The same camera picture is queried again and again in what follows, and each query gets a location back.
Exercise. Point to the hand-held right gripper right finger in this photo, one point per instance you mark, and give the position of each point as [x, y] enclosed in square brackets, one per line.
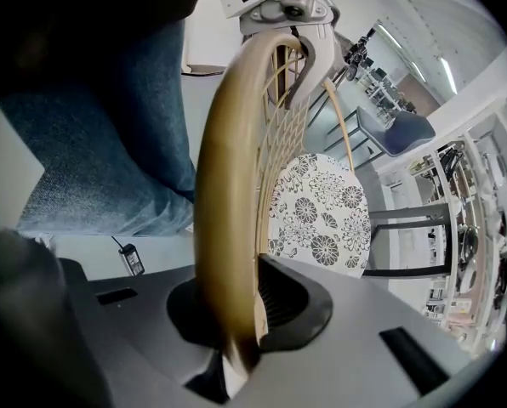
[364, 334]

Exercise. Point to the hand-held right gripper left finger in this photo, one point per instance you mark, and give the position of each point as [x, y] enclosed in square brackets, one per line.
[143, 313]

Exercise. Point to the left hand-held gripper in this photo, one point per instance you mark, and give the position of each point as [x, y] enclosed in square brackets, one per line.
[270, 11]

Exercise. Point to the black power adapter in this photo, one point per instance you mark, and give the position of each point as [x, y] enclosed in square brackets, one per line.
[132, 259]

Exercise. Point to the blue padded stool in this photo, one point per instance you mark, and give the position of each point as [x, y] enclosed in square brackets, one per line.
[402, 132]

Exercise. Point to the white box appliance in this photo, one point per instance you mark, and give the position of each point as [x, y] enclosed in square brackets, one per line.
[202, 45]

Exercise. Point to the white table with gray legs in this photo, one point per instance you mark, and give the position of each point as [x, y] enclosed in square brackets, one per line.
[406, 213]

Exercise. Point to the person's leg in blue jeans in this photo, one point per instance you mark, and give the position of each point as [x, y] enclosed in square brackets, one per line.
[109, 143]

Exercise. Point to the black camera on tripod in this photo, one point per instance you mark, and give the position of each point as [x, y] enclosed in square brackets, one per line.
[357, 53]

